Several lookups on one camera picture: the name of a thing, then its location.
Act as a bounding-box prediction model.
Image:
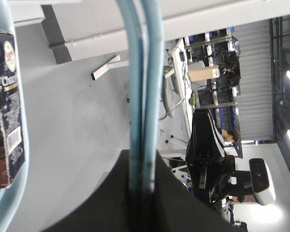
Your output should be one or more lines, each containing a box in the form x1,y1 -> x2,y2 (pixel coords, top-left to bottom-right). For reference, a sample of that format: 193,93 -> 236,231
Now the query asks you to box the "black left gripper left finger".
45,150 -> 133,232

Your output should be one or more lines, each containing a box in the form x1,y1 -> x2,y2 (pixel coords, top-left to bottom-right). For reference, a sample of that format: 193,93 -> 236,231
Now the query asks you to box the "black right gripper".
186,109 -> 233,202

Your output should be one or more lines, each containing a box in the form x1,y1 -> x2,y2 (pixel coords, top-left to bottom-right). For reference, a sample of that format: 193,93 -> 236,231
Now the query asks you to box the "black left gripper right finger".
148,152 -> 247,232

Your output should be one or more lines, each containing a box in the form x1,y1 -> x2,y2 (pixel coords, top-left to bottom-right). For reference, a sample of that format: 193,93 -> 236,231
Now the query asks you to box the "Chocofello cookie box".
0,29 -> 25,189

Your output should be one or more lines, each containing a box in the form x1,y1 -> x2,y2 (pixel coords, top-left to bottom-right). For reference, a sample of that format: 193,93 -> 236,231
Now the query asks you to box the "light blue plastic basket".
0,0 -> 164,232

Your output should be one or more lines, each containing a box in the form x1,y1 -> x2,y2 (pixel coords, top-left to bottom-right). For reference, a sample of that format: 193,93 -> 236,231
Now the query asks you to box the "seated person in black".
221,129 -> 241,144

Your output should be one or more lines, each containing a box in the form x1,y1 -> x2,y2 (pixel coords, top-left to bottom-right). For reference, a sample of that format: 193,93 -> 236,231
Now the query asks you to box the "cardboard box on desk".
188,65 -> 220,82

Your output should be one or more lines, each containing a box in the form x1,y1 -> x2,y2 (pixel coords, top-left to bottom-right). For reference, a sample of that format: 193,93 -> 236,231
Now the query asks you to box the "white office desk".
90,39 -> 193,137

